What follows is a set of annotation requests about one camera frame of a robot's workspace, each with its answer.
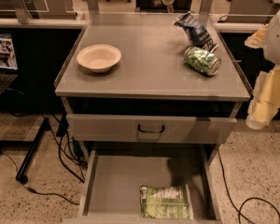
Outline laptop on stand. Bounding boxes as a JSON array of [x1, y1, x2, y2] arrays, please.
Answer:
[[0, 31, 19, 95]]

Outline black cables left floor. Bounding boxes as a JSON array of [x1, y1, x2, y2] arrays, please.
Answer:
[[0, 112, 88, 206]]

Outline black laptop stand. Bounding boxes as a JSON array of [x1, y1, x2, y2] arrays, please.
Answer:
[[0, 118, 50, 184]]

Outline black cable right floor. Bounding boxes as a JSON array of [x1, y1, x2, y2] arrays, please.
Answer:
[[217, 149, 280, 224]]

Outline white bowl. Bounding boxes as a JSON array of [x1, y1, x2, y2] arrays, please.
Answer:
[[77, 44, 121, 73]]

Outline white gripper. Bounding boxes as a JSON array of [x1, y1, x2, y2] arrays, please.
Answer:
[[245, 9, 280, 130]]

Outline open middle drawer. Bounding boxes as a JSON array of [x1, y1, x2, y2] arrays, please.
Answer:
[[63, 149, 223, 224]]

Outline green jalapeno chip bag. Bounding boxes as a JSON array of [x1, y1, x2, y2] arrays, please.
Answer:
[[139, 185, 194, 219]]

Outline blue chip bag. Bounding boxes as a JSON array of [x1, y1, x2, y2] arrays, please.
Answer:
[[174, 11, 218, 52]]

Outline green soda can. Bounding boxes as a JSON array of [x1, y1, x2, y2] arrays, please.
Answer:
[[184, 47, 221, 77]]

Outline grey drawer cabinet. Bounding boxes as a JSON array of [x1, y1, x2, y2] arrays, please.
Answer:
[[53, 12, 254, 161]]

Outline upper drawer with handle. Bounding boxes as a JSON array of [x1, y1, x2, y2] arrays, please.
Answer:
[[66, 114, 236, 144]]

